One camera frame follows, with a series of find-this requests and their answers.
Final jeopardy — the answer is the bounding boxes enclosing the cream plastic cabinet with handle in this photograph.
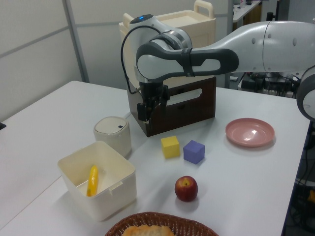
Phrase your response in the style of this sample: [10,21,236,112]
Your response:
[119,0,217,87]

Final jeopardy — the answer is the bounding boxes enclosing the yellow foam cube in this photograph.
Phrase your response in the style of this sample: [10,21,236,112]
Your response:
[160,135,180,159]

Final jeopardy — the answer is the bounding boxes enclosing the black electronics and cables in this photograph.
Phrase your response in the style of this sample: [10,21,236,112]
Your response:
[240,71,300,99]

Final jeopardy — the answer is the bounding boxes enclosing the long toy bread loaf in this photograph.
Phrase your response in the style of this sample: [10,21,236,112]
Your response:
[123,225,175,236]

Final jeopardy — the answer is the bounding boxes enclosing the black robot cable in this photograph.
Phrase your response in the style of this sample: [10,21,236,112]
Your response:
[120,26,163,95]

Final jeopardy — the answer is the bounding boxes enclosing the red toy apple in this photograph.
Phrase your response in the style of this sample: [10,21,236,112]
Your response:
[174,176,198,203]

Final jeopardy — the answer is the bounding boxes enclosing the background office desk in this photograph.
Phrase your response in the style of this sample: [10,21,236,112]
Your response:
[232,0,263,23]

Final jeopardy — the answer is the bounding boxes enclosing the pink plastic plate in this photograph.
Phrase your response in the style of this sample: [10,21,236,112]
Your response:
[225,118,275,148]

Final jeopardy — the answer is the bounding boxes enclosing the purple foam cube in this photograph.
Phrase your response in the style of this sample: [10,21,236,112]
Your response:
[183,140,206,165]

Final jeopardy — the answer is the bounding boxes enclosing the dark brown wooden box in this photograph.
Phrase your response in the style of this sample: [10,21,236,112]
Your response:
[127,75,217,138]

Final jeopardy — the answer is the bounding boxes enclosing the cream plastic container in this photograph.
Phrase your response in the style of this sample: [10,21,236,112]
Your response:
[57,141,137,222]

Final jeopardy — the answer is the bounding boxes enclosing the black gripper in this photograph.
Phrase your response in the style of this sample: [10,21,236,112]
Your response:
[137,82,171,123]

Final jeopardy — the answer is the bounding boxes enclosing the small cream lidded bin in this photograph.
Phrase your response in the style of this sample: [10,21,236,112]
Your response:
[93,116,131,158]

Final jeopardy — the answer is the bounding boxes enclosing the yellow toy banana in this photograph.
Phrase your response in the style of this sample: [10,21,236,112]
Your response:
[86,165,99,197]

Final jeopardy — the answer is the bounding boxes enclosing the brown wicker basket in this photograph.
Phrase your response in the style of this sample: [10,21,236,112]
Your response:
[104,211,220,236]

